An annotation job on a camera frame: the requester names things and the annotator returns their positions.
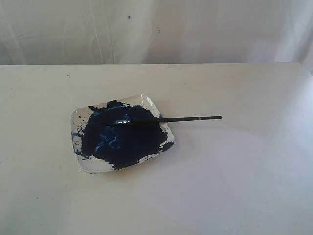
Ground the black paintbrush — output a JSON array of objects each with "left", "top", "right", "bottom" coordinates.
[{"left": 103, "top": 116, "right": 223, "bottom": 126}]

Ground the white paper sheet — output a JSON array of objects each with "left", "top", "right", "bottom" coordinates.
[{"left": 133, "top": 121, "right": 313, "bottom": 235}]

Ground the white plate with blue paint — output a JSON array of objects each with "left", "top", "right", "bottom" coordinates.
[{"left": 70, "top": 94, "right": 175, "bottom": 173}]

